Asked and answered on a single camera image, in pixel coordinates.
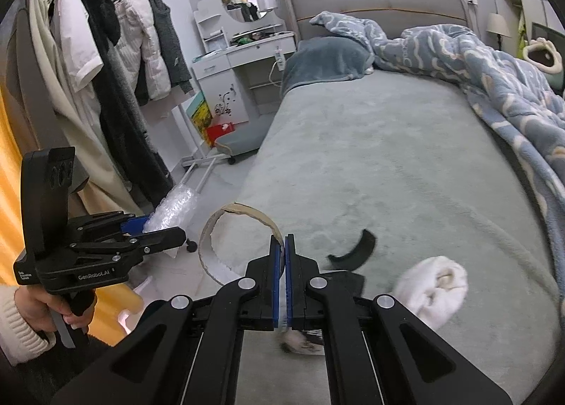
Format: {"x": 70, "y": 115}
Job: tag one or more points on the black curved plastic piece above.
{"x": 359, "y": 250}

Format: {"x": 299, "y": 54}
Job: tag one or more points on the beige long coat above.
{"x": 88, "y": 131}

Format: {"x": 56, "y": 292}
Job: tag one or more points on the printed wrapper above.
{"x": 304, "y": 343}

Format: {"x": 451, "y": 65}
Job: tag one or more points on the white vanity desk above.
{"x": 229, "y": 60}

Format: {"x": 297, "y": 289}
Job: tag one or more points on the khaki jacket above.
{"x": 39, "y": 91}

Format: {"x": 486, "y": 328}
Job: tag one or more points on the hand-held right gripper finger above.
{"x": 278, "y": 281}
{"x": 289, "y": 281}

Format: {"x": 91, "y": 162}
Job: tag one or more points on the person's left forearm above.
{"x": 17, "y": 338}

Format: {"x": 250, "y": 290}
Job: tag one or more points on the black chair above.
{"x": 547, "y": 31}

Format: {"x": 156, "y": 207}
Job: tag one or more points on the clear bubble wrap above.
{"x": 174, "y": 206}

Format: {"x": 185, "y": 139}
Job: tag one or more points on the yellow curtain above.
{"x": 101, "y": 299}

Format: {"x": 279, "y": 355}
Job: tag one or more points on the white power strip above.
{"x": 279, "y": 59}

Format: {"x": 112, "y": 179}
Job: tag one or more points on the beige table lamp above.
{"x": 498, "y": 25}

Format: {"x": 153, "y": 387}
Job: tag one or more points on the person's left hand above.
{"x": 35, "y": 308}

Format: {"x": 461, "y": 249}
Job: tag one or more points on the grey-blue pillow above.
{"x": 322, "y": 62}

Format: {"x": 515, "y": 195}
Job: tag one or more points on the yellow picture board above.
{"x": 198, "y": 115}

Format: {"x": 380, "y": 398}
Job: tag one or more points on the grey knit vest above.
{"x": 170, "y": 34}

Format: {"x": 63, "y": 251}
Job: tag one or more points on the white shirt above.
{"x": 79, "y": 34}

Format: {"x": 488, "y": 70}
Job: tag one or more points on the cardboard tape roll core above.
{"x": 251, "y": 209}

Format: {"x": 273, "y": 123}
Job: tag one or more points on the black fuzzy coat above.
{"x": 123, "y": 131}

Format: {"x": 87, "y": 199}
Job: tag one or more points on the white wardrobe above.
{"x": 534, "y": 7}

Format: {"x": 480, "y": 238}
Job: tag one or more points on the red box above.
{"x": 218, "y": 133}

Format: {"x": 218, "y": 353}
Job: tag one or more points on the blue patterned duvet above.
{"x": 485, "y": 78}

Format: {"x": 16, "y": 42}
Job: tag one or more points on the cream plush cushion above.
{"x": 529, "y": 51}

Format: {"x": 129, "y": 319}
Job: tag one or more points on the white puffer jacket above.
{"x": 141, "y": 42}

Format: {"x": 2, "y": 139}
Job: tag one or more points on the grey bed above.
{"x": 375, "y": 157}

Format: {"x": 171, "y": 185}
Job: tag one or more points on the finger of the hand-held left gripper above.
{"x": 132, "y": 224}
{"x": 163, "y": 239}

